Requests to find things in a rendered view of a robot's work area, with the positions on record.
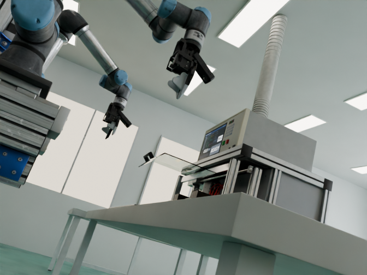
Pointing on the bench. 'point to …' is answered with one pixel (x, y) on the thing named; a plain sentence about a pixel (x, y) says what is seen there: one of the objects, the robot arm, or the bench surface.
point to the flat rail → (205, 173)
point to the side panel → (299, 196)
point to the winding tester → (267, 138)
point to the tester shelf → (268, 162)
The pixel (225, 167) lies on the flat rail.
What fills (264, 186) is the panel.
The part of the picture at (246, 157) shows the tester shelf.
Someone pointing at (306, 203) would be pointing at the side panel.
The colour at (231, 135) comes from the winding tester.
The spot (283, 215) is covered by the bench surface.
